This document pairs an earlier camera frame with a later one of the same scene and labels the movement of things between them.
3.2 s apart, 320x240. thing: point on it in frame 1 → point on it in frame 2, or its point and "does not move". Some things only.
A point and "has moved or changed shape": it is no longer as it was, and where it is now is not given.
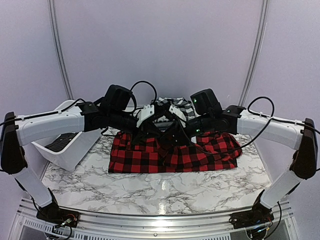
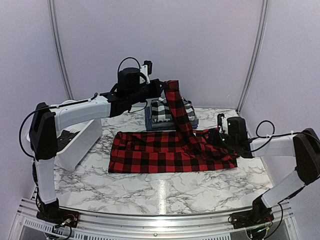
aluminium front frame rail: [210, 226] does not move
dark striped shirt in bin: [61, 143] does not move
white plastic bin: [75, 152] does not move
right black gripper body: [188, 137] → [218, 142]
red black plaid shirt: [206, 151] has moved or changed shape
